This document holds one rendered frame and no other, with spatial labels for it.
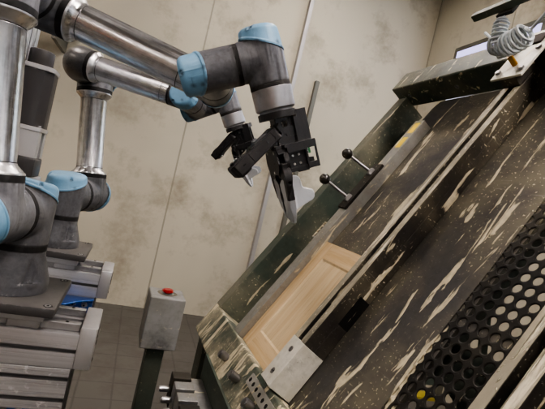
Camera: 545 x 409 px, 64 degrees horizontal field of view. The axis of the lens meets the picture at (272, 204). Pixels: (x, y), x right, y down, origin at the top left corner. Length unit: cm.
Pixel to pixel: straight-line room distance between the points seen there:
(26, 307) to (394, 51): 463
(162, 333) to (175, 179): 280
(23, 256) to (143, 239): 331
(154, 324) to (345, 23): 396
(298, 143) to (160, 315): 92
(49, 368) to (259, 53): 75
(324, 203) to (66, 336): 104
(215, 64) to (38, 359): 68
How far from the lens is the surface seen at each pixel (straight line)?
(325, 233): 143
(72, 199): 147
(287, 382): 109
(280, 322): 131
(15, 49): 90
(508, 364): 74
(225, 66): 79
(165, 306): 153
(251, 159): 78
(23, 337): 103
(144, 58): 95
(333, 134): 466
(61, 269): 150
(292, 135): 82
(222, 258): 439
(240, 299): 164
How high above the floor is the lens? 135
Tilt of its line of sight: 1 degrees down
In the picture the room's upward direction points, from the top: 13 degrees clockwise
